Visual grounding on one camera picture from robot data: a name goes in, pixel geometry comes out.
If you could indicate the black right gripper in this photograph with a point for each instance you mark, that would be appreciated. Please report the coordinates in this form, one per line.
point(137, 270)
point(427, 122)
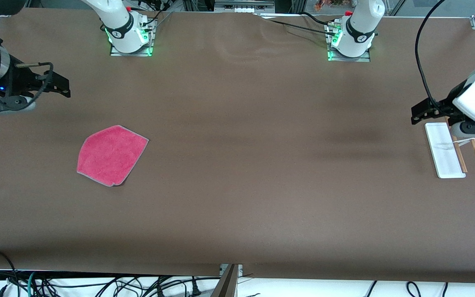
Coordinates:
point(19, 78)

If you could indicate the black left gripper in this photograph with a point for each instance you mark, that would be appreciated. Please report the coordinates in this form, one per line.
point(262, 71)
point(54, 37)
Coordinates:
point(444, 103)

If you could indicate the pink towel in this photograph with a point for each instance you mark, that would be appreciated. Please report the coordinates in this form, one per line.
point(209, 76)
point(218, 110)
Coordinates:
point(109, 154)

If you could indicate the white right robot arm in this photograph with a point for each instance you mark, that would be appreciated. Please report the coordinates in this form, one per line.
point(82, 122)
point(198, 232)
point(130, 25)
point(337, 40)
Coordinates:
point(118, 20)

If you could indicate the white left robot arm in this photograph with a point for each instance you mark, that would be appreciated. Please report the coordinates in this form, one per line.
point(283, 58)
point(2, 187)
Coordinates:
point(361, 24)

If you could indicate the white rack crossbar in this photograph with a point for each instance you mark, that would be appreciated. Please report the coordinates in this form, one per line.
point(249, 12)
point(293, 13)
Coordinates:
point(462, 142)

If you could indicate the white rack base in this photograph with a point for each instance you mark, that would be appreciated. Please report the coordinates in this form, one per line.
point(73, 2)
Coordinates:
point(443, 156)

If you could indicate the orange background item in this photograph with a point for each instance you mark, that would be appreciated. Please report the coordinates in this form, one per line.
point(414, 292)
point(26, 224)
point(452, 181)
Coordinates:
point(324, 4)

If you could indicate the white power strip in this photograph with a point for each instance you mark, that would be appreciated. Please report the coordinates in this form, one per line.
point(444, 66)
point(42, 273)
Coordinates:
point(243, 10)

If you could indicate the wooden table beam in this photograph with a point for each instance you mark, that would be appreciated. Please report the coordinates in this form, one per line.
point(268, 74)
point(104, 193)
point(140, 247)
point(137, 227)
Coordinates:
point(227, 284)

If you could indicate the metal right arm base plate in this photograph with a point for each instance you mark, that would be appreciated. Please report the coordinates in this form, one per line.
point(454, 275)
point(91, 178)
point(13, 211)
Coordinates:
point(132, 53)

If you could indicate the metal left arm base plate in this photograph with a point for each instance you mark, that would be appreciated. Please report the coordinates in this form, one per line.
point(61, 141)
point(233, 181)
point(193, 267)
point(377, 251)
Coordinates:
point(349, 59)

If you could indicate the metal table bracket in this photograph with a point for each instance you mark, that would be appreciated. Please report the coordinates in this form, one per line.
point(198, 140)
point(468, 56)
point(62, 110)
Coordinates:
point(240, 270)

